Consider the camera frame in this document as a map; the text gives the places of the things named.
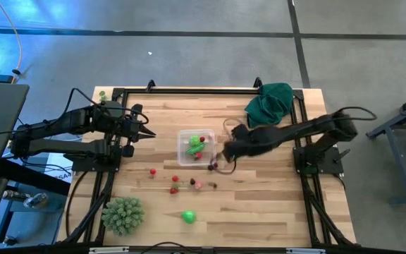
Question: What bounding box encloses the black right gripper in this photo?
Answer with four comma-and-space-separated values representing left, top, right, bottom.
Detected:
216, 123, 260, 165

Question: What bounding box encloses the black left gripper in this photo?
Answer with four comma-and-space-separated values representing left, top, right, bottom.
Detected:
116, 103, 157, 158

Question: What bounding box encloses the green toy pea pod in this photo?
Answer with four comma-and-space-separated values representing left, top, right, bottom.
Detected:
185, 142, 207, 155

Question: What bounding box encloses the clear plastic tupperware container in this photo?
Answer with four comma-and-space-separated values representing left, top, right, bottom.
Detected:
177, 128, 217, 167

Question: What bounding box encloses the green toy pear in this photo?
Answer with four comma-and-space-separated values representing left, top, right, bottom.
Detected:
180, 210, 197, 225

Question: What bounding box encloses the dark green cloth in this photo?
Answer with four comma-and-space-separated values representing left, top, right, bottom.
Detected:
244, 83, 295, 129

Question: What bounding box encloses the green artificial succulent plant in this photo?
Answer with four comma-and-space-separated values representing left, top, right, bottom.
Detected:
101, 196, 146, 236

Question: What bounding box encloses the white printed sign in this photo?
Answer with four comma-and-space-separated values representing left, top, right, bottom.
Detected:
44, 153, 74, 184

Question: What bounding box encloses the blue-grey metal cart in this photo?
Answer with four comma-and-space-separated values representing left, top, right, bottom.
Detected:
366, 87, 406, 205

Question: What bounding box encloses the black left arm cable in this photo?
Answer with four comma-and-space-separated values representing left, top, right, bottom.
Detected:
60, 87, 150, 125

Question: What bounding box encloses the black cable loop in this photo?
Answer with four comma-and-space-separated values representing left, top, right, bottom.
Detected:
141, 241, 193, 254

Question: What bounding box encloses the grey metal bracket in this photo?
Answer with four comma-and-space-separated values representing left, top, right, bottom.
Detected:
88, 246, 130, 254
285, 247, 327, 254

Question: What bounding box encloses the yellow cable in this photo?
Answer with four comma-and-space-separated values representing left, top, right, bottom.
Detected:
0, 0, 23, 84

